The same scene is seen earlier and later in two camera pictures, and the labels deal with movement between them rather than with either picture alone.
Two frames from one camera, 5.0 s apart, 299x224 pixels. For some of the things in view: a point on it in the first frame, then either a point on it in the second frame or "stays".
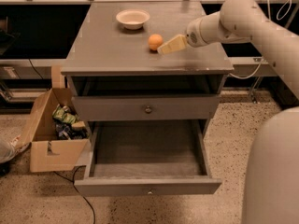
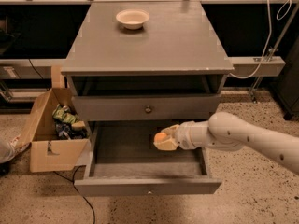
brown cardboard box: [57, 133] stays
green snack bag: [64, 113] stays
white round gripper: [195, 34] -> [183, 136]
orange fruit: [155, 41] -> [160, 136]
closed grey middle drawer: [146, 107] stays
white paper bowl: [133, 19] stays
